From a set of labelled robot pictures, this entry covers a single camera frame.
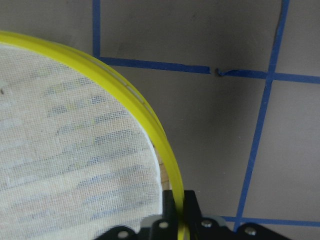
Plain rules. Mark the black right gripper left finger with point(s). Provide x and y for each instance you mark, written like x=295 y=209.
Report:
x=169 y=211

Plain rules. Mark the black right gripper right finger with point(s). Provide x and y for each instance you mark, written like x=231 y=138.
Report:
x=191 y=210

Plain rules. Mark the yellow steamer basket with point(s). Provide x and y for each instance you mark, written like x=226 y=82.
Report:
x=81 y=150

